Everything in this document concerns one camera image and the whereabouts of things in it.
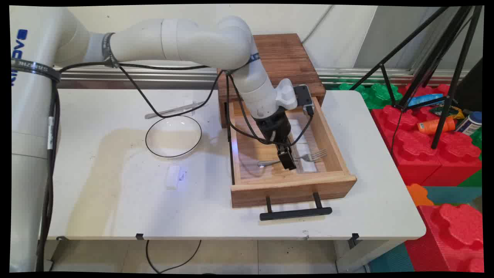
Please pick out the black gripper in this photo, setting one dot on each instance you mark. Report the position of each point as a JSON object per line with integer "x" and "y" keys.
{"x": 274, "y": 125}

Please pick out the silver fork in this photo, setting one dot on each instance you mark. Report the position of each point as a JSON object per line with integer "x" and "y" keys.
{"x": 312, "y": 156}

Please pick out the silver table knife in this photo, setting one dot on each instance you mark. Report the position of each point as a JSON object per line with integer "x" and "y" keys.
{"x": 170, "y": 111}

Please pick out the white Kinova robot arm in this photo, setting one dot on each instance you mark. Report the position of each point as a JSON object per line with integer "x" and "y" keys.
{"x": 173, "y": 38}

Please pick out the dark wooden cabinet box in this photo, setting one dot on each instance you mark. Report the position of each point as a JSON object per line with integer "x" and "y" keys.
{"x": 285, "y": 61}

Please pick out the black table clip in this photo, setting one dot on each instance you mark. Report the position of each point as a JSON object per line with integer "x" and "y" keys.
{"x": 354, "y": 239}
{"x": 139, "y": 236}

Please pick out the green foam building block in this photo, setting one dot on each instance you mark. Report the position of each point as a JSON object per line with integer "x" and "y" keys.
{"x": 378, "y": 94}

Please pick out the white plate black rim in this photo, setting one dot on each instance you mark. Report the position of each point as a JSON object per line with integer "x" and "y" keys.
{"x": 173, "y": 137}

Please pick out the white table leg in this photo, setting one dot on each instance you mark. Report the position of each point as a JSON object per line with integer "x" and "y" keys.
{"x": 362, "y": 255}

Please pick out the red foam building blocks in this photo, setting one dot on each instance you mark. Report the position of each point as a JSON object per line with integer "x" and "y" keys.
{"x": 420, "y": 154}

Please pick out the orange foam building block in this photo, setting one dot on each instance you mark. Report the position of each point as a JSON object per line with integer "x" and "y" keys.
{"x": 418, "y": 195}

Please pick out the blue packet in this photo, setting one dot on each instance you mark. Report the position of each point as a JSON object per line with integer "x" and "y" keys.
{"x": 424, "y": 99}

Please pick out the orange bottle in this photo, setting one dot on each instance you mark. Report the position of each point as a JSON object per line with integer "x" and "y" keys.
{"x": 434, "y": 126}

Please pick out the green yellow snack packet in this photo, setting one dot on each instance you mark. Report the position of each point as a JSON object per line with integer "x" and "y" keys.
{"x": 457, "y": 112}

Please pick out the black tripod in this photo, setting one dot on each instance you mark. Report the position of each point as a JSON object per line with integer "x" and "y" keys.
{"x": 451, "y": 77}

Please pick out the red foam building block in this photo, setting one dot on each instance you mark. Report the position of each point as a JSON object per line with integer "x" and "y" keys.
{"x": 451, "y": 235}

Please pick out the white bottle blue cap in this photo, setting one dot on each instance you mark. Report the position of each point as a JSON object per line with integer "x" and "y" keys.
{"x": 470, "y": 123}

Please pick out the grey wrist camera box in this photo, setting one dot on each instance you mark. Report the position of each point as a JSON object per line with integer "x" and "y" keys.
{"x": 303, "y": 96}

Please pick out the aluminium rail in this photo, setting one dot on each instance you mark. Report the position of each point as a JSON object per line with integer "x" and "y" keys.
{"x": 154, "y": 77}

